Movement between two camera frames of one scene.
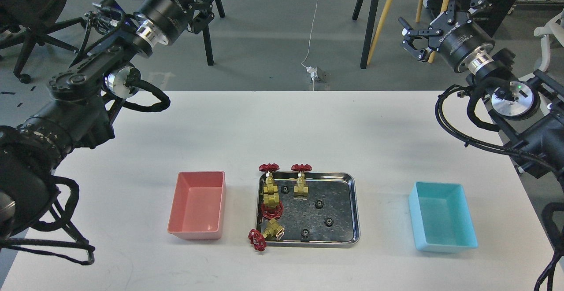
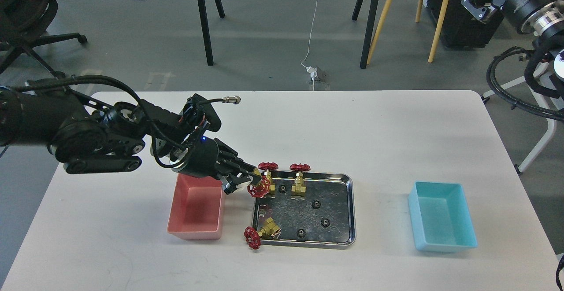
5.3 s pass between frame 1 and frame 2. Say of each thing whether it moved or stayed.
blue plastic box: stayed
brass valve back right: stayed
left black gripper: moved
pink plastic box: stayed
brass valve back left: stayed
